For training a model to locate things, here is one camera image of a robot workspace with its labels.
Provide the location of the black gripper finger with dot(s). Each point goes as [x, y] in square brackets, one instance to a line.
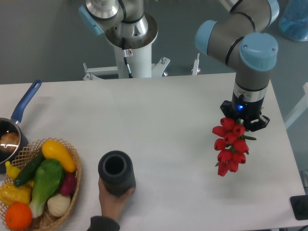
[257, 124]
[227, 109]

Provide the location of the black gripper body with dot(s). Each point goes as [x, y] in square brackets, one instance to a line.
[246, 111]

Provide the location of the red tulip bouquet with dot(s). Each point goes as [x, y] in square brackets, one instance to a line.
[231, 145]

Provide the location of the dark grey ribbed vase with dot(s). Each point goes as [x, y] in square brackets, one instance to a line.
[115, 169]

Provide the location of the dark grey sleeve forearm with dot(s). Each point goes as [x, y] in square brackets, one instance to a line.
[101, 223]

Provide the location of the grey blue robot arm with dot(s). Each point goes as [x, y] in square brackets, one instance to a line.
[239, 43]

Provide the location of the person's hand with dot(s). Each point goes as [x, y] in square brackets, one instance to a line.
[111, 205]

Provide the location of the black device at edge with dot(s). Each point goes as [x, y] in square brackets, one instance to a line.
[300, 206]

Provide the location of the blue translucent container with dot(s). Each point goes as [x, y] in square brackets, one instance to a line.
[293, 23]

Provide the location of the yellow squash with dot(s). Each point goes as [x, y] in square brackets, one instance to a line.
[52, 149]

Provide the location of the green bok choy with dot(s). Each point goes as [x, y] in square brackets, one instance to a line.
[47, 180]

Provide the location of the white garlic bulb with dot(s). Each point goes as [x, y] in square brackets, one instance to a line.
[58, 204]

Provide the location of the green cucumber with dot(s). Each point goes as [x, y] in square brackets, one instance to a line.
[29, 170]

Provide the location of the brown bread in pan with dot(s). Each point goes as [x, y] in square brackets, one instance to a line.
[9, 142]

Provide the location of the yellow banana tip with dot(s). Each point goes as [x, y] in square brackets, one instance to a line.
[11, 170]

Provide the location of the yellow bell pepper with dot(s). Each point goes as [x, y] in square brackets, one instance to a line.
[10, 194]

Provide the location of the orange fruit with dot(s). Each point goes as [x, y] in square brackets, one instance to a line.
[18, 217]

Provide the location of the white frame at right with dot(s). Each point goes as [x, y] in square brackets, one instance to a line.
[298, 109]

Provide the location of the white table clamp bracket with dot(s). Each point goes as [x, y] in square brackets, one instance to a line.
[101, 71]

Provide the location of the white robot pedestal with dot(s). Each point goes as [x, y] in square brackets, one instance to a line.
[132, 43]

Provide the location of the blue handled saucepan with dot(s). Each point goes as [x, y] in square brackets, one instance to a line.
[12, 125]

